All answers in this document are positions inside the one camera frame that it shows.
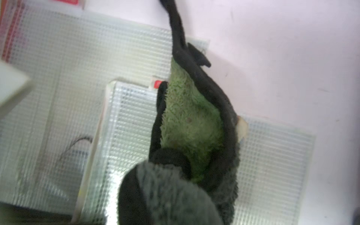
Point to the dark grey green cloth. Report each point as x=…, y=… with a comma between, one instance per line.
x=190, y=175

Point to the mesh document bag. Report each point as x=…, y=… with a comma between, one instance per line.
x=272, y=174
x=70, y=59

